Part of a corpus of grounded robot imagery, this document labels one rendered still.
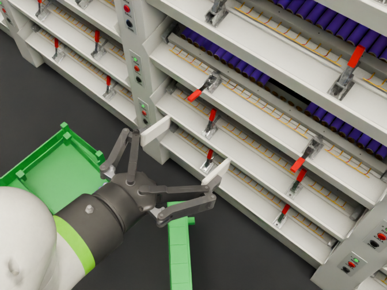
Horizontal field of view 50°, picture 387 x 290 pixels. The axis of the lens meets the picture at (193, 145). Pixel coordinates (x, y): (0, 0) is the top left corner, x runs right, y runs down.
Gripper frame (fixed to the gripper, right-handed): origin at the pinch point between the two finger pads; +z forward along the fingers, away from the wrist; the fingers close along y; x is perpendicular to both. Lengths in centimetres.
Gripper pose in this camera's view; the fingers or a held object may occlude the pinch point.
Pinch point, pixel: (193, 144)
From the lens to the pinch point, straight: 72.9
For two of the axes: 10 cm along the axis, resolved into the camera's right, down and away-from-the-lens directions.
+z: 6.4, -5.2, 5.7
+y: 7.6, 5.5, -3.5
